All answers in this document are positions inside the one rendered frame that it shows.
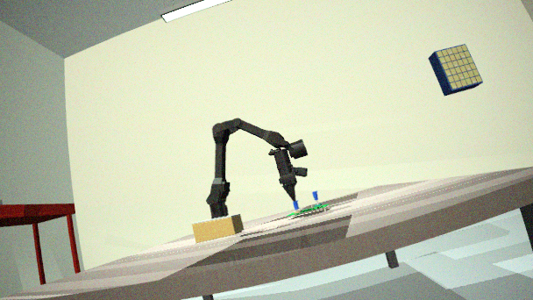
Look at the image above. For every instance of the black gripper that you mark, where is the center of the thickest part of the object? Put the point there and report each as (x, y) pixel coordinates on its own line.
(287, 179)

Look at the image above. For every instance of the green circuit board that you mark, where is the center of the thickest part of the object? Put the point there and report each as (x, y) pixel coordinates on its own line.
(317, 206)

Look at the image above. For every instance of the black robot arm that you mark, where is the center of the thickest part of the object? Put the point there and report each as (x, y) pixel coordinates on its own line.
(220, 188)

